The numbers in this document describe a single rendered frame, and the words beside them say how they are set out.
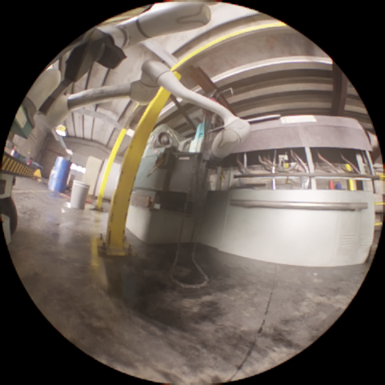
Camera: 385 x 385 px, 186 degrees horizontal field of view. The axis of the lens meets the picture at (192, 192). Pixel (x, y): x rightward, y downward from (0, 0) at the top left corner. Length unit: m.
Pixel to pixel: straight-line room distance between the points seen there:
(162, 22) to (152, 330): 0.71
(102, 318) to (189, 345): 0.21
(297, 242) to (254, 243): 0.36
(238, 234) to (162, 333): 0.94
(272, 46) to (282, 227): 1.90
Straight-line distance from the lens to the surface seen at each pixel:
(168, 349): 0.34
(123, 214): 0.71
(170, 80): 0.64
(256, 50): 1.79
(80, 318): 0.38
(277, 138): 1.37
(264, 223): 1.04
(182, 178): 0.91
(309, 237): 1.08
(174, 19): 0.38
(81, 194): 1.93
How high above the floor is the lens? 0.31
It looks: 10 degrees up
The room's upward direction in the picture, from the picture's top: 10 degrees clockwise
